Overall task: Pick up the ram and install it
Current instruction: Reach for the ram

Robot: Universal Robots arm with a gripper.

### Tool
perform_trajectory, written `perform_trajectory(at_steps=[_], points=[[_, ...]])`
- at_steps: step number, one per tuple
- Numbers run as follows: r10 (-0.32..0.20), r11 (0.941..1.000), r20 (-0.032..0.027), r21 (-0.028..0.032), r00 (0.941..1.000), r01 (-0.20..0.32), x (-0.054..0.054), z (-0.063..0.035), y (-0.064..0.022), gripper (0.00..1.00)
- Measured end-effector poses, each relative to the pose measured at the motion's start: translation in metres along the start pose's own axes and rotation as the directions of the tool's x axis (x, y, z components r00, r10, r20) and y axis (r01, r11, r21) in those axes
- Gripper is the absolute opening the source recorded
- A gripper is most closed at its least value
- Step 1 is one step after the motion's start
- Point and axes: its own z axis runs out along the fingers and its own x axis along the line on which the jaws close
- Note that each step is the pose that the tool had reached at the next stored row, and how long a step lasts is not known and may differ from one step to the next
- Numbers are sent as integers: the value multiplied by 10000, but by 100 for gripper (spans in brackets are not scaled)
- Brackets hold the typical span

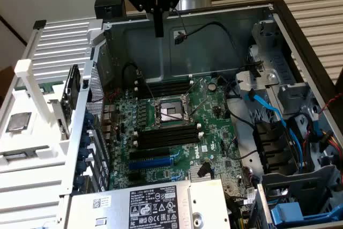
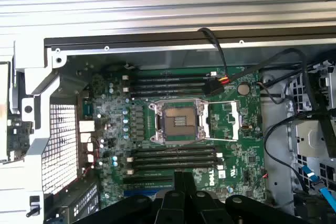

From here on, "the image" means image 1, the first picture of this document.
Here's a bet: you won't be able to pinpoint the black RAM slot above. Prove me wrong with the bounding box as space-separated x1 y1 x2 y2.
135 78 194 87
135 86 193 95
133 131 204 145
135 82 194 91
133 127 203 141
133 123 202 137
135 90 192 100
133 136 204 150

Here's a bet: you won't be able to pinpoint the black box device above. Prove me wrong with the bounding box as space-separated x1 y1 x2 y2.
94 0 127 21

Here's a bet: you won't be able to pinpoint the open PC case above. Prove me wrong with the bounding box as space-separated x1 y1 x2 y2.
63 0 343 229

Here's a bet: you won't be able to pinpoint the metal locking lever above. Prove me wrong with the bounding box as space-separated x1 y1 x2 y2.
137 70 156 104
186 78 208 116

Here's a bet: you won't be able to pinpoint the black hard disk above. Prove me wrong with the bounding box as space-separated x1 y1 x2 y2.
60 64 81 113

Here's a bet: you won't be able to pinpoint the CPU socket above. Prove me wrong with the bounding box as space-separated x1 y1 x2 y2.
152 93 197 131

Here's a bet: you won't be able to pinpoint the green circuit board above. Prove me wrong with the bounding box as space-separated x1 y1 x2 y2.
14 82 66 94

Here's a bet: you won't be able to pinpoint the green motherboard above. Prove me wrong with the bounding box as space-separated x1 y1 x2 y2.
103 75 259 213

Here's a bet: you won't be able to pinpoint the long black expansion slot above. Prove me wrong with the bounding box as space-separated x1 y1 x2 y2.
129 147 172 162

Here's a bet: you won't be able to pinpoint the silver CPU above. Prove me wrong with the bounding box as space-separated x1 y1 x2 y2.
5 110 32 133

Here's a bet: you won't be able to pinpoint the white parts rack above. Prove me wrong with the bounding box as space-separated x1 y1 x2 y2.
0 58 73 167

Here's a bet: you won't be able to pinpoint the blue expansion slot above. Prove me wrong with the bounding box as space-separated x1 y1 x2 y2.
128 157 174 171

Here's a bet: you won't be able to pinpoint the black power plug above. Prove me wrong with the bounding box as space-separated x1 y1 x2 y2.
197 161 212 178

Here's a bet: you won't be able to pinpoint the short black expansion slot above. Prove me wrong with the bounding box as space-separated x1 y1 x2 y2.
127 172 142 183

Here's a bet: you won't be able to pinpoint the silver heat sink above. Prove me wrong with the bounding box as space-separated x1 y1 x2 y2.
189 165 215 184

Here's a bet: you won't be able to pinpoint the blue SATA plug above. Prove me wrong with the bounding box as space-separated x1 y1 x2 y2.
312 110 327 147

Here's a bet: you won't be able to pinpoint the silver power supply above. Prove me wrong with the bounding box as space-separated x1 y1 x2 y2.
68 178 232 229

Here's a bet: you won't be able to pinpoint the blue plastic latch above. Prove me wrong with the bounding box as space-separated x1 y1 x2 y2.
270 201 305 225

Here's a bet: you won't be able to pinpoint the black looped wire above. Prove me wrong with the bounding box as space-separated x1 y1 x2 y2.
121 62 143 91

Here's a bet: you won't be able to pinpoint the thin red wire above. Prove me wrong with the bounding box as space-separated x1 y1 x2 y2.
88 88 122 104

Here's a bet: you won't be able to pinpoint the silver drive bracket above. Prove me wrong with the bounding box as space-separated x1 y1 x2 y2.
235 68 279 99

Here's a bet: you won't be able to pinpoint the thick black wire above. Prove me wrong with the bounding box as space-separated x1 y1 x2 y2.
225 80 258 130

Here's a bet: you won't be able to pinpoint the silver card bracket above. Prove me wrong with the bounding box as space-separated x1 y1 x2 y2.
47 99 71 142

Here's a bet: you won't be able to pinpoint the blue SATA wire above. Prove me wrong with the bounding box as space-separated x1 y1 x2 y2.
245 88 305 172

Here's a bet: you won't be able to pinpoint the thin black wire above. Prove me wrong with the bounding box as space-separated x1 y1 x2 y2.
227 136 259 160

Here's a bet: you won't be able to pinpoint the red black twisted wire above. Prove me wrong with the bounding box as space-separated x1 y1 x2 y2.
320 95 343 112

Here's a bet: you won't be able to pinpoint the red yellow power wires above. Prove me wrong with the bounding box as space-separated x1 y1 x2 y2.
320 129 343 151

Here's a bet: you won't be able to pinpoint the blue plastic rail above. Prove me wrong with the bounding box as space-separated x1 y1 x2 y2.
302 209 343 223

